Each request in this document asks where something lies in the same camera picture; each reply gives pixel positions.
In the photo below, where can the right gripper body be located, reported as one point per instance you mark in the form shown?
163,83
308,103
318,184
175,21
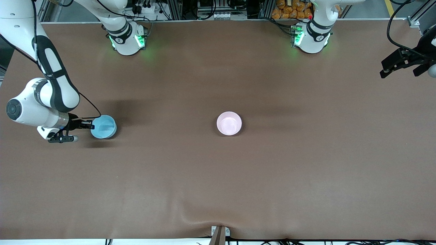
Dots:
73,121

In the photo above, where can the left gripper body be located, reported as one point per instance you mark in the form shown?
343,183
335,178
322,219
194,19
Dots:
423,47

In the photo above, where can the blue bowl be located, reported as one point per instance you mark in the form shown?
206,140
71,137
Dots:
105,127

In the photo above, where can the pink bowl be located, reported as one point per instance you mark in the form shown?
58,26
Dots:
229,123

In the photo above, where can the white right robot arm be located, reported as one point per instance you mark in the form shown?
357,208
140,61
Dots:
54,85

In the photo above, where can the orange items crate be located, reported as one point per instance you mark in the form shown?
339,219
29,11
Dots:
289,12

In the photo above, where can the white power strip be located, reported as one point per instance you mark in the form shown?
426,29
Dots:
150,9

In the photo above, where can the brown table mat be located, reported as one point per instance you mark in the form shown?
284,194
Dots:
218,177

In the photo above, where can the white terminal strip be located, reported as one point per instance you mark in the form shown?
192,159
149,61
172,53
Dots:
224,15

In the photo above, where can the aluminium frame post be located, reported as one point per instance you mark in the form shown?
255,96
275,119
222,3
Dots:
417,18
174,10
265,8
44,13

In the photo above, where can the brown camera post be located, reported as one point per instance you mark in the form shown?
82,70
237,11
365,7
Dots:
218,239

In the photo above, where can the metal clamp bracket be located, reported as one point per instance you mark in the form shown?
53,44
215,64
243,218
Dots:
227,232

